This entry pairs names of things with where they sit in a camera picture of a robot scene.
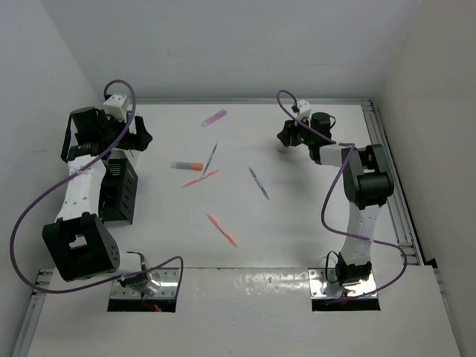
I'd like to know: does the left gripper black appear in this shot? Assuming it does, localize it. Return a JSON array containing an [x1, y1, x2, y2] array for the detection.
[[96, 109, 151, 151]]

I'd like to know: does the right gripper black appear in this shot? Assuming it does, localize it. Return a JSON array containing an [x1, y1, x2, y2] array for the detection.
[[278, 114, 315, 147]]

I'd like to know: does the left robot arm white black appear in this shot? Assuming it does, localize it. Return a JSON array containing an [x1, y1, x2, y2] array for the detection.
[[42, 107, 152, 286]]

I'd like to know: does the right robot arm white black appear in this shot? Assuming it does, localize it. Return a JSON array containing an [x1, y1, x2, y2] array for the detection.
[[277, 112, 394, 286]]

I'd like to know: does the white slotted organizer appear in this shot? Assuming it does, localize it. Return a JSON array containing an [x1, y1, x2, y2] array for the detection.
[[126, 103, 141, 168]]

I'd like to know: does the orange cap grey marker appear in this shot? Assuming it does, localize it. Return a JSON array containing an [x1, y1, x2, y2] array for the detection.
[[171, 161, 204, 171]]

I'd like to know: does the blue clear pen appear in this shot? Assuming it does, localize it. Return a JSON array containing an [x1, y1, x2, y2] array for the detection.
[[248, 167, 270, 201]]

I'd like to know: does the black slotted organizer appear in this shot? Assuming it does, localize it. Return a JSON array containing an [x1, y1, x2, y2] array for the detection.
[[99, 158, 138, 224]]

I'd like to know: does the orange pen near centre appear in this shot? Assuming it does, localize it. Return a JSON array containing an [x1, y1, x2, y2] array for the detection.
[[182, 170, 219, 188]]

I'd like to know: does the purple highlighter marker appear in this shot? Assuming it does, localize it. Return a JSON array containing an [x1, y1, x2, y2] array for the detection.
[[202, 109, 227, 127]]

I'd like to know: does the grey thin pen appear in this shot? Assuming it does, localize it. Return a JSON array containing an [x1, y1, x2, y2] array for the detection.
[[202, 143, 218, 176]]

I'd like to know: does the orange clear pen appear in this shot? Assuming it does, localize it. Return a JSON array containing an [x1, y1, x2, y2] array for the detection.
[[207, 214, 237, 248]]

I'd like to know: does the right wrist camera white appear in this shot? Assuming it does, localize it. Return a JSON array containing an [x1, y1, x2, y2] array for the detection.
[[292, 100, 312, 120]]

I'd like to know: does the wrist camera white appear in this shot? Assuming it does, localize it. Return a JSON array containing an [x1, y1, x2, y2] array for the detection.
[[292, 100, 312, 120], [103, 94, 132, 122]]

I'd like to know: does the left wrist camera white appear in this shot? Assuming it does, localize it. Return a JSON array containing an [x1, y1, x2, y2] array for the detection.
[[103, 94, 132, 122]]

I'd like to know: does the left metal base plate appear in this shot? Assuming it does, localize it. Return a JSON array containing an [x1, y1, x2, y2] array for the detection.
[[110, 268, 181, 300]]

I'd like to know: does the black cable at right base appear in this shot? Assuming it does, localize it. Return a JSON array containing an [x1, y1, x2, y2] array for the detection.
[[324, 251, 341, 283]]

